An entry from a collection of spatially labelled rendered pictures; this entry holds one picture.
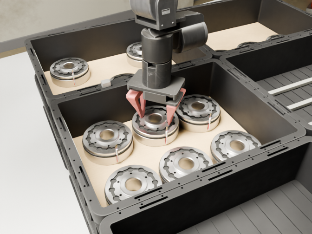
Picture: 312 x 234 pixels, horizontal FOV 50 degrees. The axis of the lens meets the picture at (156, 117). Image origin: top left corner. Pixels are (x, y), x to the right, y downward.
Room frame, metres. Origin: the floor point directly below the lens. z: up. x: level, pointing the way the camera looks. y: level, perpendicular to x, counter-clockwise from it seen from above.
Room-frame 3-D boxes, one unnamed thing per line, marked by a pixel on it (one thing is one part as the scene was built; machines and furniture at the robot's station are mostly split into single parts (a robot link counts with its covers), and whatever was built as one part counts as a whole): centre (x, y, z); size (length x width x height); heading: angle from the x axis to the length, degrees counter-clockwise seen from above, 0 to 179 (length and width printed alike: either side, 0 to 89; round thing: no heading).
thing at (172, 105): (0.54, -0.02, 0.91); 0.07 x 0.07 x 0.09; 70
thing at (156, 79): (0.55, 0.00, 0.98); 0.10 x 0.07 x 0.07; 70
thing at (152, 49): (0.55, -0.01, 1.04); 0.07 x 0.06 x 0.07; 124
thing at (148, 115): (0.55, 0.00, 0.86); 0.05 x 0.05 x 0.01
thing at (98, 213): (0.48, -0.03, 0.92); 0.40 x 0.30 x 0.02; 116
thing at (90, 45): (0.75, 0.10, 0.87); 0.40 x 0.30 x 0.11; 116
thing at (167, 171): (0.42, -0.06, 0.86); 0.10 x 0.10 x 0.01
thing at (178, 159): (0.42, -0.06, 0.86); 0.05 x 0.05 x 0.01
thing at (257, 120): (0.48, -0.03, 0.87); 0.40 x 0.30 x 0.11; 116
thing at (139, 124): (0.55, 0.00, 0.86); 0.10 x 0.10 x 0.01
